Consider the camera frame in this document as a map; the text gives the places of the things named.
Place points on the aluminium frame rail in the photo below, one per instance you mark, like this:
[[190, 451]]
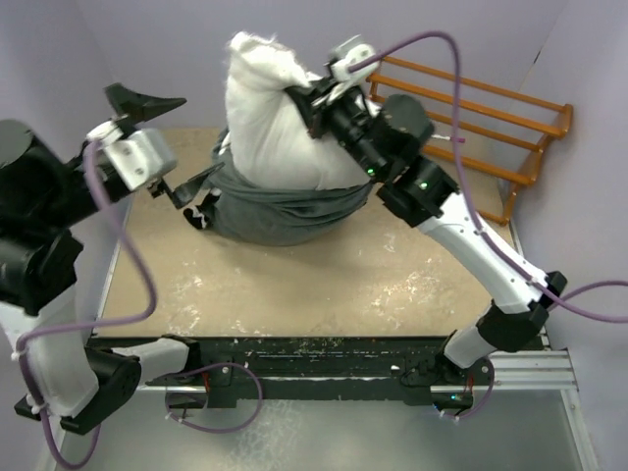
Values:
[[548, 370]]

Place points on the wooden tiered rack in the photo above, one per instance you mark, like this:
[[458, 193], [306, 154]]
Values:
[[508, 133]]

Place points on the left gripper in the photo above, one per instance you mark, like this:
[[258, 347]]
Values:
[[135, 105]]

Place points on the pink capped white marker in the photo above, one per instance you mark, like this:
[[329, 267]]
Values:
[[448, 138]]

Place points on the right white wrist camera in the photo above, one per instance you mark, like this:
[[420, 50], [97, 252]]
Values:
[[353, 60]]

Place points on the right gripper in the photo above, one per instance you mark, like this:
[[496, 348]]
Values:
[[318, 103]]

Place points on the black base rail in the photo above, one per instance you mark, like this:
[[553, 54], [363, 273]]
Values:
[[406, 369]]

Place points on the zebra print pillowcase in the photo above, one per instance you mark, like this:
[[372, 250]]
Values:
[[240, 210]]

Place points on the white pillow insert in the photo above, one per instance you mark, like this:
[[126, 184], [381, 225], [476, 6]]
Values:
[[269, 141]]

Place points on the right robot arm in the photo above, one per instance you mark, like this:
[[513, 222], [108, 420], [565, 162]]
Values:
[[387, 147]]

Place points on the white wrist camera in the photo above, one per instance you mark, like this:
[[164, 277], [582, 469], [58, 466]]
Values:
[[353, 60], [139, 159]]

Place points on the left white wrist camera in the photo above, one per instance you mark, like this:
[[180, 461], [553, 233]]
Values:
[[139, 159]]

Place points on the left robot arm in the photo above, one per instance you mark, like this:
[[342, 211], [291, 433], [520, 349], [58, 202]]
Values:
[[42, 198]]

